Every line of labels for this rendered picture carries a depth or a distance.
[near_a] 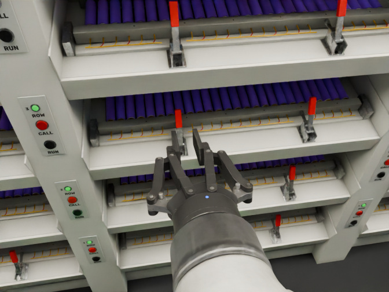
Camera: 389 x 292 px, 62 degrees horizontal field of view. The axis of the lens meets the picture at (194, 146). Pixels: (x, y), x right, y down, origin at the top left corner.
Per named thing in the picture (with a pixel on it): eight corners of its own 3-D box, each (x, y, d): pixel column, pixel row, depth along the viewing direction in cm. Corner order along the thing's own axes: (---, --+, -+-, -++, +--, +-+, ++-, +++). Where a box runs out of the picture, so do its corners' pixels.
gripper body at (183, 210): (173, 272, 35) (167, 215, 43) (250, 261, 36) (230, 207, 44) (168, 219, 31) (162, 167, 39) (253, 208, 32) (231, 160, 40)
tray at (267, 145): (370, 149, 72) (395, 124, 64) (93, 180, 65) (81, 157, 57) (337, 81, 82) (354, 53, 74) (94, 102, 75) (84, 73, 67)
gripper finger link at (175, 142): (181, 168, 48) (176, 168, 48) (176, 145, 54) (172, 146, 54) (180, 150, 47) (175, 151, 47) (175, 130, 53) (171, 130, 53)
